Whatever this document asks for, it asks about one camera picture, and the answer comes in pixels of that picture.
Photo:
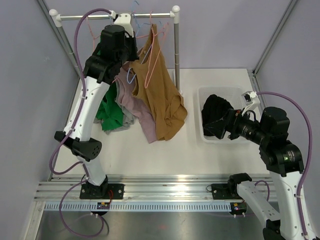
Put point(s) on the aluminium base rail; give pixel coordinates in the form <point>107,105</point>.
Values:
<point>142,193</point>

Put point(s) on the white plastic basket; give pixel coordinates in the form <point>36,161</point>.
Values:
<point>231,93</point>

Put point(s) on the grey tank top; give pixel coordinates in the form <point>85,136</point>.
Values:
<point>125,120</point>

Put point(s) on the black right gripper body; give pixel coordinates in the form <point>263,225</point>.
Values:
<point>234,118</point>

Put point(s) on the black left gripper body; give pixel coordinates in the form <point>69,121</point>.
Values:
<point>130,43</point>

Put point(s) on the white clothes rack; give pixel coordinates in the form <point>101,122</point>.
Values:
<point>173,14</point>

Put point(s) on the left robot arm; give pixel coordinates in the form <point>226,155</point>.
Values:
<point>117,45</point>

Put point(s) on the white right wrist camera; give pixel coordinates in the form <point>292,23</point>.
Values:
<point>252,101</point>

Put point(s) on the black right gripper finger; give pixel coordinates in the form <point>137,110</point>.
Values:
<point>225,114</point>
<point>215,128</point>

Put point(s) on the mustard brown tank top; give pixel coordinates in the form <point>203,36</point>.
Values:
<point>162,97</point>

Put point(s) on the mauve pink tank top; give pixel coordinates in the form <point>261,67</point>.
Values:
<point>134,105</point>

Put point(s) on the green tank top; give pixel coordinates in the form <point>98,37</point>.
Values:
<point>107,65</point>

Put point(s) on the pink hanger under green top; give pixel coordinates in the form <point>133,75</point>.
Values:
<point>94,38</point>

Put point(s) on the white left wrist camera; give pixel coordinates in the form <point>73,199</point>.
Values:
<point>123,19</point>

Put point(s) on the black tank top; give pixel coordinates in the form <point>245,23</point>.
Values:
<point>213,107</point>

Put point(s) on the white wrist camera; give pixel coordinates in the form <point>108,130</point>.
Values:
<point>123,19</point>
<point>252,101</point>

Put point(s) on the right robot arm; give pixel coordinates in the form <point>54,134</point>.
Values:
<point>285,164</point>

